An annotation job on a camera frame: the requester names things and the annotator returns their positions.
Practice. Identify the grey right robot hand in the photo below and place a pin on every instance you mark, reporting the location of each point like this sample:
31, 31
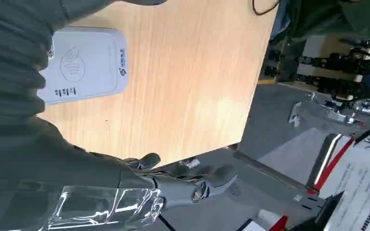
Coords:
44, 178

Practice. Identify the grey card reader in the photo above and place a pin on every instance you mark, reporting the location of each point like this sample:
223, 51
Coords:
86, 67

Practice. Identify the white printed sheet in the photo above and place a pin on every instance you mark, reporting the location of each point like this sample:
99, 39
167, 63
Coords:
360, 188

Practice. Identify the person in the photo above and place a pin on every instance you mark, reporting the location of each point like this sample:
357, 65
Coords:
357, 16

